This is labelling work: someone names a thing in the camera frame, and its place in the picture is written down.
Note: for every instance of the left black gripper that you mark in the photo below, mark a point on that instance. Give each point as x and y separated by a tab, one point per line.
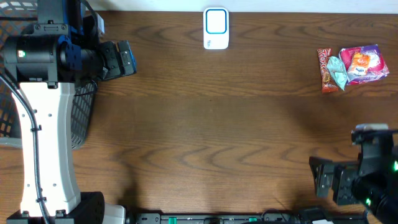
111	59

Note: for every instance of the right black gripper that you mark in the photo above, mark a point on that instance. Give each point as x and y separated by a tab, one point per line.
325	175

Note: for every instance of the orange-red snack bar wrapper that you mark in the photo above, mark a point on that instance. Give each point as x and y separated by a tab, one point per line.
328	84

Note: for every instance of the teal snack packet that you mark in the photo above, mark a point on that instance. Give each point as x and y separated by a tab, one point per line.
337	71

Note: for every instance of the purple snack packet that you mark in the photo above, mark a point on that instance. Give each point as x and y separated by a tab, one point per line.
377	67

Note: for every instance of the small orange snack packet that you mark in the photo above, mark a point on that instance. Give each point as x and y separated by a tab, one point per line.
359	64

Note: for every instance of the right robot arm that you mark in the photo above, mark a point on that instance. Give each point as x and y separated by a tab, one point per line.
370	180

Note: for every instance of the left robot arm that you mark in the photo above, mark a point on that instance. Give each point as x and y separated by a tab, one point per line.
44	65

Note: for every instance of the white barcode scanner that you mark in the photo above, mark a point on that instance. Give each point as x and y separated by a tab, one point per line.
215	28

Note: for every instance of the dark grey plastic mesh basket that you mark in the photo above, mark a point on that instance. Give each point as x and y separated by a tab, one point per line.
15	17

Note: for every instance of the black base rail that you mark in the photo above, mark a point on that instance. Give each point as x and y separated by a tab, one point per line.
303	216

